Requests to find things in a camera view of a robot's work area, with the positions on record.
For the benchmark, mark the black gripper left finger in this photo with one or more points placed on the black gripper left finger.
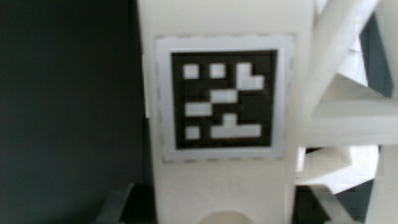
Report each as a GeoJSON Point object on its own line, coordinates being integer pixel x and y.
{"type": "Point", "coordinates": [128, 206]}

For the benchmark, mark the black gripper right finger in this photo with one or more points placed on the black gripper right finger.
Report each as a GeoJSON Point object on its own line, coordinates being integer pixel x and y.
{"type": "Point", "coordinates": [317, 207]}

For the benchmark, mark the white tagged chair part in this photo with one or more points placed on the white tagged chair part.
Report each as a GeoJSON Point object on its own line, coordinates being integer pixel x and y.
{"type": "Point", "coordinates": [350, 115]}

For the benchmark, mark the long white chair back part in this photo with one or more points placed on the long white chair back part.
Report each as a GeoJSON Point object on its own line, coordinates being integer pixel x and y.
{"type": "Point", "coordinates": [224, 56]}

